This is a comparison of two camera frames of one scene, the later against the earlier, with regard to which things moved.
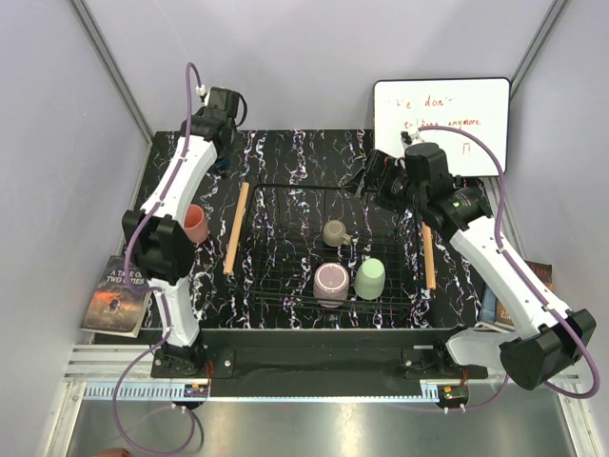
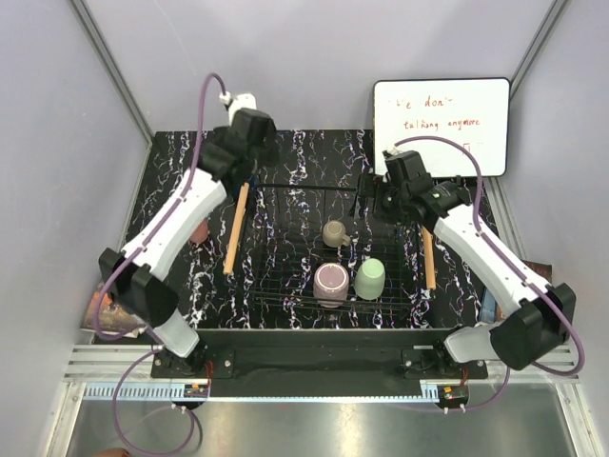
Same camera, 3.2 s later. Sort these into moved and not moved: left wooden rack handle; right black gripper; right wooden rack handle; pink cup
Moved: right black gripper
Not moved: pink cup; left wooden rack handle; right wooden rack handle
